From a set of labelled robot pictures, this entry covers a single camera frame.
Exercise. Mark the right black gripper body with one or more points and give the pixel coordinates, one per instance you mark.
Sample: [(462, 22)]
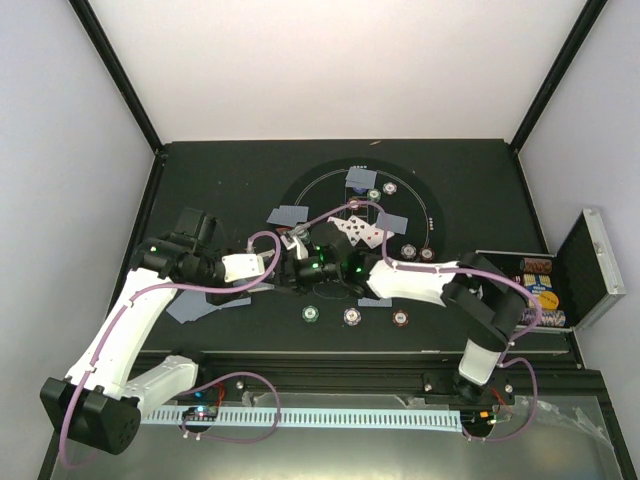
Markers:
[(301, 279)]

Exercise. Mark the green chip stack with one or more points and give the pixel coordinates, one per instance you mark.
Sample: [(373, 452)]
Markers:
[(310, 314)]

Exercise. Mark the blue white chip stack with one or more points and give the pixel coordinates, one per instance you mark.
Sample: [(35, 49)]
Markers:
[(351, 317)]

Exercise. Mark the face-up red card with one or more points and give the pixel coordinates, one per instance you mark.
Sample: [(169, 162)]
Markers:
[(372, 236)]

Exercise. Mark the green chips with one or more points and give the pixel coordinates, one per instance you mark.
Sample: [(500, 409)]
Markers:
[(374, 195)]

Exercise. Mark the orange black chip stack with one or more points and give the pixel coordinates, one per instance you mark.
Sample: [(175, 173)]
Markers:
[(400, 318)]

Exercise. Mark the blue chips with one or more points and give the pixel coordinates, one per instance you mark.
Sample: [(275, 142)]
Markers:
[(389, 188), (408, 252)]

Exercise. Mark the face-up spades card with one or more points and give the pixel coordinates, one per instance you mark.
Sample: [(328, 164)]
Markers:
[(355, 227)]

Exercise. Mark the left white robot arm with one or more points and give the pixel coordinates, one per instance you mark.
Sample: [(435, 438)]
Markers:
[(98, 403)]

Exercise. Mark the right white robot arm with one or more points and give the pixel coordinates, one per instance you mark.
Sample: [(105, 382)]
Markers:
[(489, 305)]

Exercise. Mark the round black poker mat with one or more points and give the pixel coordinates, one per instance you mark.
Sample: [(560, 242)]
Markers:
[(323, 188)]

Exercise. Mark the loose cards on table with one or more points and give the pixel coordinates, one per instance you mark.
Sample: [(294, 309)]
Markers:
[(190, 306)]

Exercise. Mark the left circuit board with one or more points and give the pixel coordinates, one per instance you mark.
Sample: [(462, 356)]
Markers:
[(200, 414)]

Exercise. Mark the circuit board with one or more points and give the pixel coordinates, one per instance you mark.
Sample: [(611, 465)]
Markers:
[(200, 414), (486, 417)]

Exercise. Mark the right circuit board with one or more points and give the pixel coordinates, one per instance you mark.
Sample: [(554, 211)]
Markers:
[(486, 417)]

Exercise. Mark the brown chip row in case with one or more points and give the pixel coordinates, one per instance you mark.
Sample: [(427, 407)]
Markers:
[(536, 265)]

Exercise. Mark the boxed card deck in case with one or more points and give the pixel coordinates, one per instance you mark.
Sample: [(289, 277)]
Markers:
[(537, 283)]

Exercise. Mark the yellow round button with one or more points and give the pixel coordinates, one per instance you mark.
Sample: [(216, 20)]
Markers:
[(548, 300)]

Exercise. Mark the aluminium poker case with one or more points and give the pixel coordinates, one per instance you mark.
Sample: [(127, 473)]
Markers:
[(585, 274)]

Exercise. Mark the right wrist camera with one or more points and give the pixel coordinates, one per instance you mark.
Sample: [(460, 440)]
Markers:
[(296, 241)]

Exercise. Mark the white slotted cable duct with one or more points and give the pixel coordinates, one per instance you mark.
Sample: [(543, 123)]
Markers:
[(336, 418)]

